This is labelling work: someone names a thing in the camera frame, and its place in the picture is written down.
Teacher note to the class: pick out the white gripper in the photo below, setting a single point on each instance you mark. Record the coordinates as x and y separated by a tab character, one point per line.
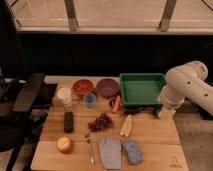
162	112

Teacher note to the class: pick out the green plastic tray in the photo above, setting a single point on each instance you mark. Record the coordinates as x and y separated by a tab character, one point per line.
141	89

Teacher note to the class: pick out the peeled yellow banana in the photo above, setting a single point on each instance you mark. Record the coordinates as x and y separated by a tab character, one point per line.
126	127

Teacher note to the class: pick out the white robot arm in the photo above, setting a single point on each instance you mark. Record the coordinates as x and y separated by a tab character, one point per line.
186	81

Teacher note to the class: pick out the small blue cup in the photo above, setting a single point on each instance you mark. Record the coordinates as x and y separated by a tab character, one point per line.
89	100

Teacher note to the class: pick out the white plastic cup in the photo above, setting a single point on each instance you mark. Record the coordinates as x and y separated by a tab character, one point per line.
64	95

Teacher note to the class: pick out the bunch of dark grapes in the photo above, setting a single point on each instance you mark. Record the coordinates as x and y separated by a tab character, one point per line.
100	123

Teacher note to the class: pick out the purple bowl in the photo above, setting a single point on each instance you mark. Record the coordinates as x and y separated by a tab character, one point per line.
107	87

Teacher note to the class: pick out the grey folded cloth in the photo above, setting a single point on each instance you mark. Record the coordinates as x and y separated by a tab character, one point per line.
110	153

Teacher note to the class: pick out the metal spoon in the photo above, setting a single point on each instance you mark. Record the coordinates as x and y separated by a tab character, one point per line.
88	140

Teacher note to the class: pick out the orange bowl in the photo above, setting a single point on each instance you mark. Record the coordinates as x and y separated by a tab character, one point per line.
83	86

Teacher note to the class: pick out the black rectangular block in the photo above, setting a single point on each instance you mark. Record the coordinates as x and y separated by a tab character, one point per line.
68	122

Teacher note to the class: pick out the yellow apple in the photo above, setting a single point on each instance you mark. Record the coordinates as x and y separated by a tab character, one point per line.
64	145

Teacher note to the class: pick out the black office chair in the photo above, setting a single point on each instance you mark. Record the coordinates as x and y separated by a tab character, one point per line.
16	126

